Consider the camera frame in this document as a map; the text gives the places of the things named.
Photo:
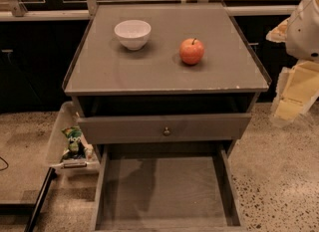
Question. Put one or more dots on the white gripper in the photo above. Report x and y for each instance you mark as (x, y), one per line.
(304, 32)

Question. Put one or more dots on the red apple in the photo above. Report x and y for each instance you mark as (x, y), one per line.
(191, 51)

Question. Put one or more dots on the upper grey drawer with knob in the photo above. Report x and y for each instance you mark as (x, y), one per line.
(138, 129)

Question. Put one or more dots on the grey wooden drawer cabinet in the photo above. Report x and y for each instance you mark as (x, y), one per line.
(111, 80)

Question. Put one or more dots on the open lower grey drawer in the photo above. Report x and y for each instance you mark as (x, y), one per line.
(167, 187)

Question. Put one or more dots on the white ceramic bowl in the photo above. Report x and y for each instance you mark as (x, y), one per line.
(133, 34)

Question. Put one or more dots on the green snack bag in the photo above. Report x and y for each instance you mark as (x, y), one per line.
(75, 148)

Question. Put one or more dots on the clear plastic storage bin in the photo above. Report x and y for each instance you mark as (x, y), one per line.
(67, 117)

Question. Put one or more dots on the metal railing frame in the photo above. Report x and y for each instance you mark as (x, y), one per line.
(50, 10)

